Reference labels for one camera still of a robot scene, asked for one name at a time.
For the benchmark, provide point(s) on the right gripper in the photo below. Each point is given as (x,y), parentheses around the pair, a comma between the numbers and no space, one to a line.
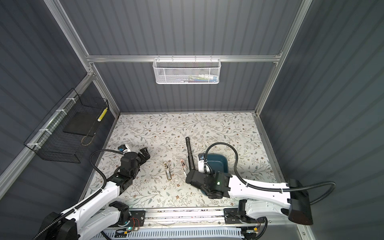
(210,174)

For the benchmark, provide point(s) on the white wire mesh basket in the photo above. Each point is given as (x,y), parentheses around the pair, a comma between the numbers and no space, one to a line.
(168,73)

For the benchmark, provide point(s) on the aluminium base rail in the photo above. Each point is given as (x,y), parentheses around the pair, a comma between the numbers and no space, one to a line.
(175,217)

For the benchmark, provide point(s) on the black wire basket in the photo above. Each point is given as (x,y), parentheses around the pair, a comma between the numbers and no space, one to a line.
(50,143)

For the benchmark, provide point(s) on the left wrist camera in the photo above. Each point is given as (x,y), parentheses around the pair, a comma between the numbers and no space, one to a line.
(124,148)

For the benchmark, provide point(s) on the teal plastic tray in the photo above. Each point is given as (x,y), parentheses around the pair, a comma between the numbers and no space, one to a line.
(219,169)

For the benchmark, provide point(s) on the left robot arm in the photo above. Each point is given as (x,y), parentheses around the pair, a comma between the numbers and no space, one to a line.
(100,210)

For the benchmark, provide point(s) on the tubes in white basket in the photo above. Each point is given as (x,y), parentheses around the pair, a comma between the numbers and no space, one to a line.
(200,79)

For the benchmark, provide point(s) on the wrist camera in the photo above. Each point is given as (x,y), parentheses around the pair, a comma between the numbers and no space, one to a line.
(124,148)
(203,166)

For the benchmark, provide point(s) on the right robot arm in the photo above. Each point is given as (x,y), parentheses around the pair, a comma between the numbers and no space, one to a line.
(254,204)

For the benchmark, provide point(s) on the yellow marker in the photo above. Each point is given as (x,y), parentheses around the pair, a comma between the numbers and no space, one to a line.
(101,116)

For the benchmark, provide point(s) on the pink mini stapler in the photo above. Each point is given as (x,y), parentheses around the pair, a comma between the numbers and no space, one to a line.
(184,167)

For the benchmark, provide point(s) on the black stapler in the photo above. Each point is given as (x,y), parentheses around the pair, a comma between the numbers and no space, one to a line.
(190,155)

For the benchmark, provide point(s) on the black pad in basket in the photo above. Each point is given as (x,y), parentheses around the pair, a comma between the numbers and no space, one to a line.
(83,124)

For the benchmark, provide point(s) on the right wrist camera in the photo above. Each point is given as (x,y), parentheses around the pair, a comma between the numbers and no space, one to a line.
(203,166)

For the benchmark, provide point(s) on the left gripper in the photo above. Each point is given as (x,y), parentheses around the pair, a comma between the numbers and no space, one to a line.
(144,154)

